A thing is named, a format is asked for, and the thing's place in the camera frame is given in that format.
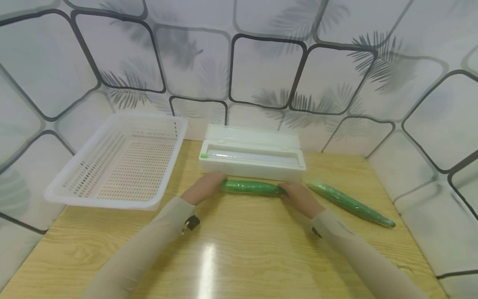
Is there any person's left hand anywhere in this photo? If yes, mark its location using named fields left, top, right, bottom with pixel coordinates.
left=180, top=170, right=228, bottom=206

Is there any person's right hand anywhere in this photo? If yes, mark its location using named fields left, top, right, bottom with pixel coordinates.
left=280, top=181, right=325, bottom=219

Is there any green cucumber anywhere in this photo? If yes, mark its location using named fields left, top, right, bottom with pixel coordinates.
left=305, top=180, right=396, bottom=228
left=219, top=179, right=288, bottom=197

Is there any person's right forearm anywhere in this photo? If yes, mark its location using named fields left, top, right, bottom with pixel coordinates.
left=310, top=209, right=428, bottom=299

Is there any person's left forearm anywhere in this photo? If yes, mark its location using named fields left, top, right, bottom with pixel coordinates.
left=81, top=196, right=198, bottom=299

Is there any black wrist band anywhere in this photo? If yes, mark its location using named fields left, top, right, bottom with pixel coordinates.
left=182, top=215, right=201, bottom=235

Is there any white cling film dispenser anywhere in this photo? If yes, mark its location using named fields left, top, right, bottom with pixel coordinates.
left=198, top=124, right=307, bottom=182

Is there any white perforated plastic basket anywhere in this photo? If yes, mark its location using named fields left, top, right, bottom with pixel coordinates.
left=44, top=111, right=188, bottom=211

